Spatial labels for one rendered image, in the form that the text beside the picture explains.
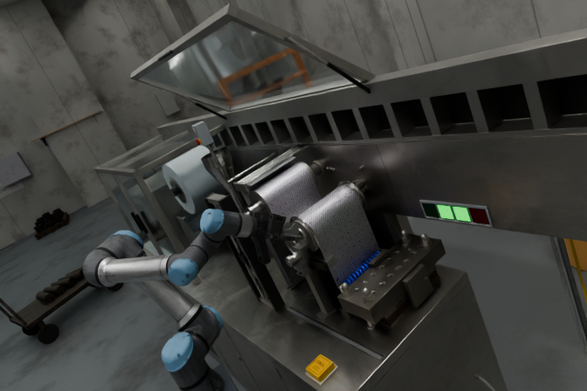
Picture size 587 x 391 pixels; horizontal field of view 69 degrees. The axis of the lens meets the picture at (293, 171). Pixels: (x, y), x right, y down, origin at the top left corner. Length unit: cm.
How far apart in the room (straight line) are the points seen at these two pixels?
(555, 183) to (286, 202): 93
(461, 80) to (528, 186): 33
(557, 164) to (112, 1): 1249
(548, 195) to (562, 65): 35
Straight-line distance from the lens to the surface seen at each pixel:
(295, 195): 173
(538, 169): 125
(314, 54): 133
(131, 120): 1275
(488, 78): 120
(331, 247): 156
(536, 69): 114
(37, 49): 1235
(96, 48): 1286
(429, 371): 165
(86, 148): 1220
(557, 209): 130
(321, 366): 151
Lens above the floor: 190
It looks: 16 degrees down
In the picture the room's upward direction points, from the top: 24 degrees counter-clockwise
